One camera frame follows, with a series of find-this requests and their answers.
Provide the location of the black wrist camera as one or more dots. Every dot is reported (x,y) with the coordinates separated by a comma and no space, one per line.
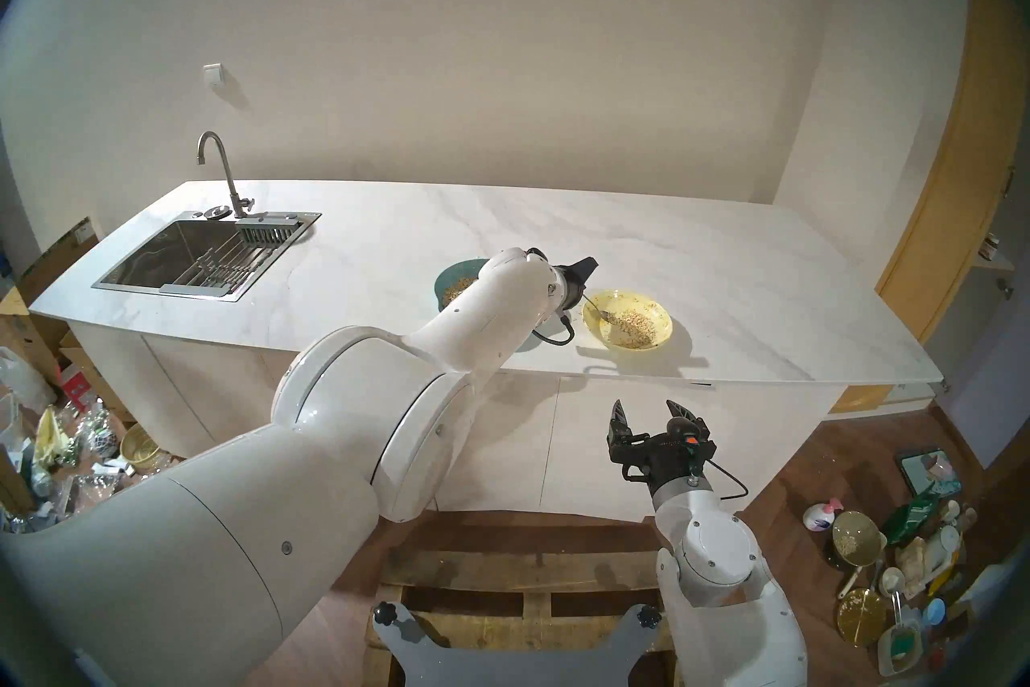
(690,445)
(537,255)

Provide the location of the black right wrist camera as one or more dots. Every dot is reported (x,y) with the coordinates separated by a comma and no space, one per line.
(690,445)

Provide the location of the white counter cabinet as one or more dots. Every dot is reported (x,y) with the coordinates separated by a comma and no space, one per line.
(579,444)

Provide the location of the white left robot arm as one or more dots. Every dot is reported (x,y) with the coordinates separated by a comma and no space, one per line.
(241,532)

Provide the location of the white wall switch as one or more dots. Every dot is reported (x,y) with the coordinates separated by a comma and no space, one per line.
(213,74)

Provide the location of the small glass jar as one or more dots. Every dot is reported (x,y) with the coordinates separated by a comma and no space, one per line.
(992,244)

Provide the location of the white jug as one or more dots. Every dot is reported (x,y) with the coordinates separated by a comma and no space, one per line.
(940,548)

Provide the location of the black star knob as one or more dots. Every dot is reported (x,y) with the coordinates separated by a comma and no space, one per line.
(387,614)
(649,617)

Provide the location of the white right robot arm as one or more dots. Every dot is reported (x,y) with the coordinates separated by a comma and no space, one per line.
(716,557)

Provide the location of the small white shelf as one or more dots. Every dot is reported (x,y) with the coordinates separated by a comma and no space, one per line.
(994,263)

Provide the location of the metal sink drain rack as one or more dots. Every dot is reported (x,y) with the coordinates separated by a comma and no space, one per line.
(217,267)

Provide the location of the blue cup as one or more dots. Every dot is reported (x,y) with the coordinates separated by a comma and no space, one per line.
(934,611)

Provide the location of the clear plastic tray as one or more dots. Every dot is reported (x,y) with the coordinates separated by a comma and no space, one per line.
(90,488)

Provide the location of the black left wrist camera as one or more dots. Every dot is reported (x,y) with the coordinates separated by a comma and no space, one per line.
(537,255)

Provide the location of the green snack bag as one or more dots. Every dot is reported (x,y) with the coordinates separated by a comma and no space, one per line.
(917,512)

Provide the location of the gold round plate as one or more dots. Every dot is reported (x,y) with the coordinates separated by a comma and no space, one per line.
(861,617)

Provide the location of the wooden door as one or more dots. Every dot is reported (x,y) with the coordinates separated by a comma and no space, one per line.
(966,210)

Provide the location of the yellow floral bowl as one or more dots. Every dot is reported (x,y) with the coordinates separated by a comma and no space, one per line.
(661,319)

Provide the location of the small white cup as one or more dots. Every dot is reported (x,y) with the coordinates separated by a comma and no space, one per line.
(891,581)

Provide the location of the white and green scoop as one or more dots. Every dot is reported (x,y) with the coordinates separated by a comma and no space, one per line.
(901,645)

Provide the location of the white plastic bag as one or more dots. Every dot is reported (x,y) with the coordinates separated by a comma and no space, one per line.
(24,379)

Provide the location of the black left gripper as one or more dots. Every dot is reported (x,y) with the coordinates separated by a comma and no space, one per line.
(573,288)

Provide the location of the metal spoon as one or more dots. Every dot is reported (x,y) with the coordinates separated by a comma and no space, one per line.
(615,318)

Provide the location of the brown cardboard box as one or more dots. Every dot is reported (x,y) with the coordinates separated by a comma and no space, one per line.
(56,263)

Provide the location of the wicker basket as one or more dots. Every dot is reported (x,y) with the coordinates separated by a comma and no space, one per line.
(143,445)

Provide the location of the large oat cereal heap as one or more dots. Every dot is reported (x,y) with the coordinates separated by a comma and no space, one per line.
(460,288)

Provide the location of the curved metal faucet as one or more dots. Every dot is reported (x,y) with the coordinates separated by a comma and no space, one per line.
(228,174)

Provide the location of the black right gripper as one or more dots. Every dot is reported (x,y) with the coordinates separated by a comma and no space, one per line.
(676,472)

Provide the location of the stainless steel sink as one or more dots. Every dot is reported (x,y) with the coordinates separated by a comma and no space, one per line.
(153,259)

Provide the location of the black-white patterned ball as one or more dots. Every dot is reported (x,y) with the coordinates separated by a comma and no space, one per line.
(103,442)

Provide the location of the small oat cereal heap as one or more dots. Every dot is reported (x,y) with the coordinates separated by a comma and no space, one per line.
(640,331)

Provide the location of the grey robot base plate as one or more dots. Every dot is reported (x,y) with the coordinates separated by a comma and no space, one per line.
(515,669)

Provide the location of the yellow-green bag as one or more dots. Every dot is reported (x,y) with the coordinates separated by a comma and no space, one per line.
(50,440)

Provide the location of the white pink-capped bottle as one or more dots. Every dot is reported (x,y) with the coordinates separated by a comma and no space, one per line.
(821,516)

